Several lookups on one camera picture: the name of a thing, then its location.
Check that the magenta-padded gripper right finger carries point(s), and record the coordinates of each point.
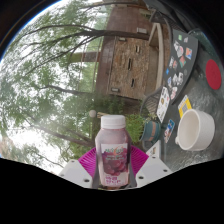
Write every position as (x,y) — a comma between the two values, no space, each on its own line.
(140,163)

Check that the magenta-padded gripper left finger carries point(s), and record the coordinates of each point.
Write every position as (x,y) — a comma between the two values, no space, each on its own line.
(86,163)

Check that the pink drink bottle white cap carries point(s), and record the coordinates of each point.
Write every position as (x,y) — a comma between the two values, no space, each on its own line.
(112,150)

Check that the potted plant in teal pot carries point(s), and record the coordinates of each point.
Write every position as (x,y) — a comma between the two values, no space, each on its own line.
(150,130)

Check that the blue card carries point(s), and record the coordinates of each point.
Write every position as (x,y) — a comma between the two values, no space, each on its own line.
(169,130)

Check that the grey wicker chair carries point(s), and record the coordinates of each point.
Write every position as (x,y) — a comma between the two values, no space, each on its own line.
(151,101)

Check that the white sticker sheet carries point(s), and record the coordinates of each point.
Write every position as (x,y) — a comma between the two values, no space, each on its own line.
(163,105)

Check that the white ceramic mug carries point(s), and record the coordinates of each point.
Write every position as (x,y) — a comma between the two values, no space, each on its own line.
(200,131)

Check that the yellow card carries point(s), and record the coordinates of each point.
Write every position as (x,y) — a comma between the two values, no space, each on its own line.
(184,106)

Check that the black laptop with stickers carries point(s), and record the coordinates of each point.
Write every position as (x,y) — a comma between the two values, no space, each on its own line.
(181,63)

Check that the flat round red coaster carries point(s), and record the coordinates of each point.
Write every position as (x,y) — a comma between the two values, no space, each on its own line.
(213,74)

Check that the large dark-trunked tree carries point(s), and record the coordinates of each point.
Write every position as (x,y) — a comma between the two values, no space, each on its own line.
(100,33)

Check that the globe lamp post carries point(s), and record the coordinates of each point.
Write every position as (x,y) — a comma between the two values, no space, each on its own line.
(92,113)

